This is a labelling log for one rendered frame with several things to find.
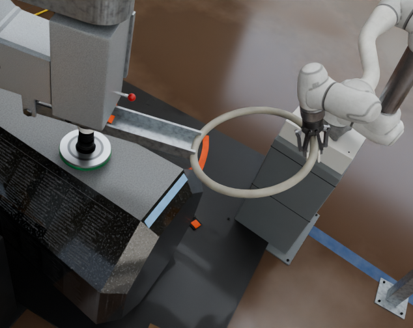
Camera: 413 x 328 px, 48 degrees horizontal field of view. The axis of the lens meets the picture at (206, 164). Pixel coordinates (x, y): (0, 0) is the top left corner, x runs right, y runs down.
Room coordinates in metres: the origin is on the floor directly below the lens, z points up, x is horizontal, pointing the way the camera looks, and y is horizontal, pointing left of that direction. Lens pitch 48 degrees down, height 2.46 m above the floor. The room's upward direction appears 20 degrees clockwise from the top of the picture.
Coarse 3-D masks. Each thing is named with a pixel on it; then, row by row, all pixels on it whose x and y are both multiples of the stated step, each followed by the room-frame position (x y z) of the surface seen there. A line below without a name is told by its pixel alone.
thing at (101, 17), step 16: (32, 0) 1.13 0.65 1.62; (48, 0) 1.13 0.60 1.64; (64, 0) 1.13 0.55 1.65; (80, 0) 1.13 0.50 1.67; (96, 0) 1.14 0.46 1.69; (112, 0) 1.16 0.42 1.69; (128, 0) 1.21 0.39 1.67; (80, 16) 1.14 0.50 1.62; (96, 16) 1.14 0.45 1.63; (112, 16) 1.17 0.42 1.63; (128, 16) 1.22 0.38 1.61
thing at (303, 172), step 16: (240, 112) 1.48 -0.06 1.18; (256, 112) 1.49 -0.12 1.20; (272, 112) 1.49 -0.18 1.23; (288, 112) 1.48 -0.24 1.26; (208, 128) 1.37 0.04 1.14; (192, 144) 1.26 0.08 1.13; (192, 160) 1.17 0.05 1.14; (304, 176) 1.15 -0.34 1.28; (224, 192) 1.04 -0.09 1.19; (240, 192) 1.04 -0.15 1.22; (256, 192) 1.05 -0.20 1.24; (272, 192) 1.06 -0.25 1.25
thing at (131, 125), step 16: (48, 112) 1.18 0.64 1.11; (112, 112) 1.30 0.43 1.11; (128, 112) 1.30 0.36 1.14; (112, 128) 1.19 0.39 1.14; (128, 128) 1.25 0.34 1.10; (144, 128) 1.28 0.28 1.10; (160, 128) 1.31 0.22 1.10; (176, 128) 1.31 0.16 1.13; (192, 128) 1.32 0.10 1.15; (144, 144) 1.20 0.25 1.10; (160, 144) 1.20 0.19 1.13; (176, 144) 1.21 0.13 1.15
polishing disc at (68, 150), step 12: (72, 132) 1.30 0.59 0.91; (96, 132) 1.34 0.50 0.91; (60, 144) 1.21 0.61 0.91; (72, 144) 1.23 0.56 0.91; (96, 144) 1.28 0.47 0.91; (108, 144) 1.30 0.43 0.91; (72, 156) 1.17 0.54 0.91; (84, 156) 1.19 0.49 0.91; (96, 156) 1.22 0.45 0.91; (108, 156) 1.24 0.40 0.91
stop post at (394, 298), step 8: (384, 280) 1.76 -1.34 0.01; (400, 280) 1.69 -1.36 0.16; (408, 280) 1.63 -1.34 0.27; (384, 288) 1.70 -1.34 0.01; (392, 288) 1.67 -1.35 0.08; (400, 288) 1.62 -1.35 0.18; (408, 288) 1.62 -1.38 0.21; (376, 296) 1.62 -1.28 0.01; (384, 296) 1.64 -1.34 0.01; (392, 296) 1.62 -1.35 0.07; (400, 296) 1.61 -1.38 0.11; (408, 296) 1.61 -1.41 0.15; (384, 304) 1.59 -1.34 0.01; (392, 304) 1.61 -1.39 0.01; (400, 304) 1.63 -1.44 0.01; (392, 312) 1.55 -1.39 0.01; (400, 312) 1.57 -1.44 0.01
